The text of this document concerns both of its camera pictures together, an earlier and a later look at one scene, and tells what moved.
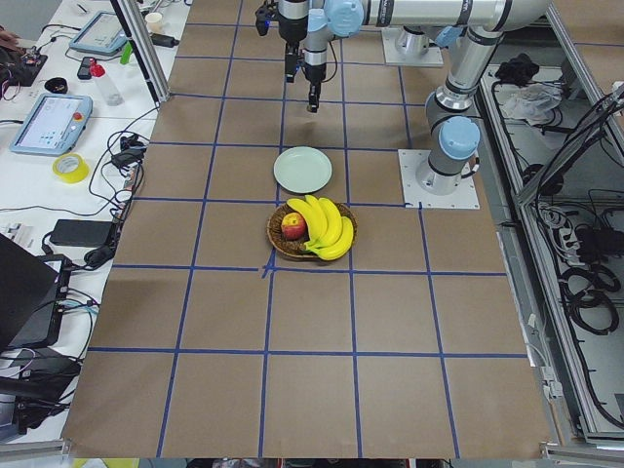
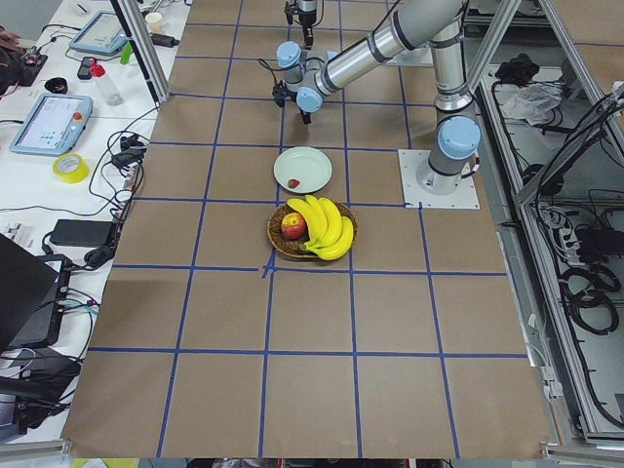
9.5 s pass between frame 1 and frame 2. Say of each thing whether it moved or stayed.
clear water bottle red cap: stayed
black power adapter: stayed
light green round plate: stayed
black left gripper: moved
